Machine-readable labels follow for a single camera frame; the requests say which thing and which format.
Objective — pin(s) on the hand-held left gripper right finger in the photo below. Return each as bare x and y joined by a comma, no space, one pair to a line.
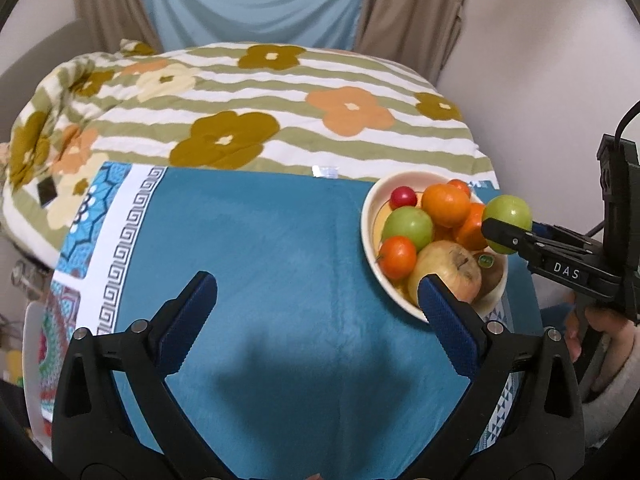
447,325

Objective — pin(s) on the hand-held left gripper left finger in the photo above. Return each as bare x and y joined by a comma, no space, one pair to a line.
187,320

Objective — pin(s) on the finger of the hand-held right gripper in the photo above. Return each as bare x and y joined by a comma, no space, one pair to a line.
507,234
542,229

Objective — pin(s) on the large orange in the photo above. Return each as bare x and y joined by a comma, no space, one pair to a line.
470,232

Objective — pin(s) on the brown kiwi with sticker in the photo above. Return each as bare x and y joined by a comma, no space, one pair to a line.
492,277

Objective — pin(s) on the large red-yellow apple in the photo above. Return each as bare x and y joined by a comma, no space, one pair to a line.
450,265

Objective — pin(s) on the tiny orange kumquat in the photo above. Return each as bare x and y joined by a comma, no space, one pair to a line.
462,186

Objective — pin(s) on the medium tangerine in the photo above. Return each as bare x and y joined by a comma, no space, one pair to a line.
446,205

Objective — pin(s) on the small tangerine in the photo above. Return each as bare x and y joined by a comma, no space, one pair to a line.
397,257

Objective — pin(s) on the large green round fruit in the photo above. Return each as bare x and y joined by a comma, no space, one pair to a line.
407,227

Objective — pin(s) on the cream oval dish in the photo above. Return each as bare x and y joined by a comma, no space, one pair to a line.
369,220

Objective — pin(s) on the person's right forearm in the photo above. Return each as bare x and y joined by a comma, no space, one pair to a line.
612,410

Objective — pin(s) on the person's right hand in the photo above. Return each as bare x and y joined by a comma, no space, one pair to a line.
612,335

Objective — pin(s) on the teal patterned tablecloth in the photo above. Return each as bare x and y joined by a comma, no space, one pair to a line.
275,260

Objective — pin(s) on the red cherry tomato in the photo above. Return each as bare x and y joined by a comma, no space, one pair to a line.
403,196

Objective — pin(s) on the yellow object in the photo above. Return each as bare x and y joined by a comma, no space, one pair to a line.
12,365

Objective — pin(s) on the black square tag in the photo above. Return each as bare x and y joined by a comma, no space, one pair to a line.
47,189

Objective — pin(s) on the small white label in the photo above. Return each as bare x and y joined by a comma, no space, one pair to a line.
325,171

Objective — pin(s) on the floral striped blanket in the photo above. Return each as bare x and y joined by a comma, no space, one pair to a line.
300,125

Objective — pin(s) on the beige curtain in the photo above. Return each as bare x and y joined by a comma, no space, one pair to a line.
115,0
415,10

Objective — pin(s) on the grey padded furniture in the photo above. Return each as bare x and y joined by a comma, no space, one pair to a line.
40,55

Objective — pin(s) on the light blue curtain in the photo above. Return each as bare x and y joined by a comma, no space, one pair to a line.
255,0

